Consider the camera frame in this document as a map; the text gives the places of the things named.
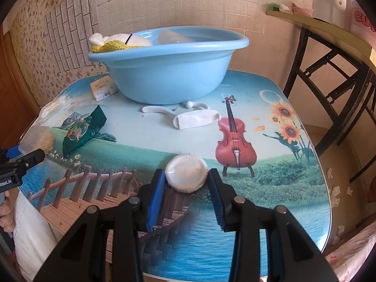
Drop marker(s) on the white curved plastic piece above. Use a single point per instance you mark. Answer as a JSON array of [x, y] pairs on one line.
[[152, 109]]

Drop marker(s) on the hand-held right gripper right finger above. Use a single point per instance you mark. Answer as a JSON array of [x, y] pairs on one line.
[[218, 202]]

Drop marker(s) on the cream cardboard box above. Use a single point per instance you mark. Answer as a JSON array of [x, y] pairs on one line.
[[102, 89]]

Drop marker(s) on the white electric kettle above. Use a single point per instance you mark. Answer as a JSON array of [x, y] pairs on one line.
[[329, 0]]

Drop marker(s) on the yellow mesh net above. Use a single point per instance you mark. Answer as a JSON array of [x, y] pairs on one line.
[[114, 46]]

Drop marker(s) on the person's white clothing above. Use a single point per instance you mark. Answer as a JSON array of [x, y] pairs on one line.
[[32, 235]]

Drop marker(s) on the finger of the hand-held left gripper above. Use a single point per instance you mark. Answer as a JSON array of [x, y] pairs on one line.
[[13, 152], [30, 158]]

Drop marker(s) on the green snack packet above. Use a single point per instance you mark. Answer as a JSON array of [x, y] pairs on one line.
[[82, 129]]

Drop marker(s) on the small white ball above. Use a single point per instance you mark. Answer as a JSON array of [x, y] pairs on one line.
[[189, 104]]

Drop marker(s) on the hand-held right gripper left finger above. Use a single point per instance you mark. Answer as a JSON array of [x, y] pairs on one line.
[[155, 202]]

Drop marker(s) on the pink plastic bag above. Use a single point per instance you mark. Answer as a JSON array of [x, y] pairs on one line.
[[352, 252]]

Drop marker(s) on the wooden side table black legs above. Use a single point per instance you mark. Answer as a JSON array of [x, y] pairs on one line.
[[323, 25]]

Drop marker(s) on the person's left hand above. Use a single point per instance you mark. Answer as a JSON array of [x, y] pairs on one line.
[[5, 214]]

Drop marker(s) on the blue plastic basin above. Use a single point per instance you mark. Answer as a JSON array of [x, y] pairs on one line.
[[167, 70]]

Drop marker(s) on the pink cloth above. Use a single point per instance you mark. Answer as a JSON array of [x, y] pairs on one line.
[[302, 9]]

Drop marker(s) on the small green item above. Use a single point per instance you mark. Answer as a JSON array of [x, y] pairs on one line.
[[275, 6]]

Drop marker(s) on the clear box of toothpicks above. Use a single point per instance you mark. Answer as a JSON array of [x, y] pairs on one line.
[[41, 139]]

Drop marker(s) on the printed landscape desktop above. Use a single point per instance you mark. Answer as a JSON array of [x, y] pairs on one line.
[[279, 176]]

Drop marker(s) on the white flat plastic scoop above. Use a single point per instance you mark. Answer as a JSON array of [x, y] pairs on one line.
[[194, 120]]

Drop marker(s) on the scattered white paper scraps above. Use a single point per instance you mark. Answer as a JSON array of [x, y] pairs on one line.
[[335, 194]]

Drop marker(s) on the wooden door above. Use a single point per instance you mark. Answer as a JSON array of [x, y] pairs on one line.
[[11, 94]]

